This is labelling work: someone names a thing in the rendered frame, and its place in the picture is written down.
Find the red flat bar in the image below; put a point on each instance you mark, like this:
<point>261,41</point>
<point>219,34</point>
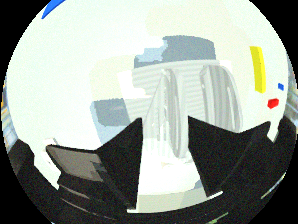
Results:
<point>272,103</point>

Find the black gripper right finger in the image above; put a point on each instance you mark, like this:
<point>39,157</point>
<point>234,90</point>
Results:
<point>217,152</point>

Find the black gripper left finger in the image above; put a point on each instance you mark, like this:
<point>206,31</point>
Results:
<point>116,163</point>

